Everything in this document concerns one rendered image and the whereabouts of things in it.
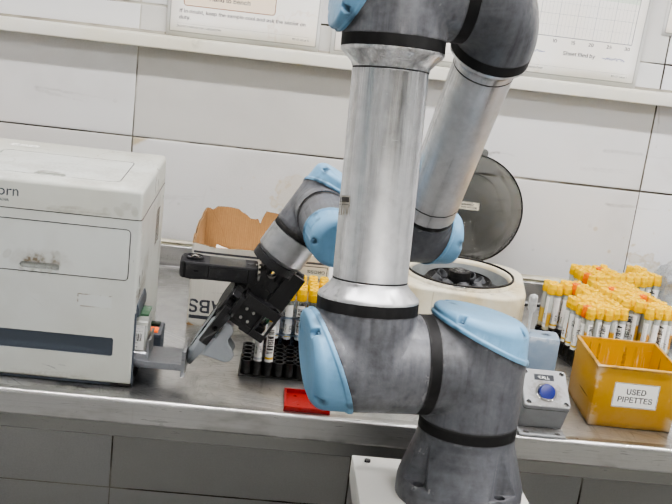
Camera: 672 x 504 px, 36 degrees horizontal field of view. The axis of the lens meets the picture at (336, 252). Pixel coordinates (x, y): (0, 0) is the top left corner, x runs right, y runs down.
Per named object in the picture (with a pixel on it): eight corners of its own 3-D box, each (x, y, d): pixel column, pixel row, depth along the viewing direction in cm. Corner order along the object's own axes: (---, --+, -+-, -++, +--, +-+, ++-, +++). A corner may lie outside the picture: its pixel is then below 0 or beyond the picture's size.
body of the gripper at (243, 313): (257, 347, 152) (306, 284, 150) (209, 315, 150) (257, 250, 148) (259, 330, 159) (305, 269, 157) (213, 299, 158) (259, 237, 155)
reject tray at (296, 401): (283, 410, 151) (284, 405, 151) (283, 392, 158) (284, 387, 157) (329, 415, 151) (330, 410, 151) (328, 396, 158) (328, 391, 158)
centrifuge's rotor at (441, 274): (411, 311, 185) (417, 273, 183) (415, 287, 200) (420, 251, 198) (497, 324, 184) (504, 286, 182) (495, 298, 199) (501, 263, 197)
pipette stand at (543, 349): (489, 394, 166) (498, 335, 164) (485, 377, 173) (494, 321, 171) (551, 401, 166) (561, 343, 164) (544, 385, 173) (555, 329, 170)
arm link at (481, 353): (535, 438, 118) (552, 324, 116) (422, 435, 115) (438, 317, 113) (497, 402, 130) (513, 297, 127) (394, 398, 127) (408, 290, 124)
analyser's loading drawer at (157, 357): (44, 364, 152) (45, 331, 151) (54, 348, 158) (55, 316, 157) (184, 377, 153) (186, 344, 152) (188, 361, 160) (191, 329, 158)
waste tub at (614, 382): (586, 425, 159) (598, 364, 156) (565, 390, 172) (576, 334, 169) (671, 433, 160) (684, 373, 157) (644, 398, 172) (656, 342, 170)
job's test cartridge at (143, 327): (118, 355, 153) (120, 315, 152) (123, 344, 158) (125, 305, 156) (145, 358, 153) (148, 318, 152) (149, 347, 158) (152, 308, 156)
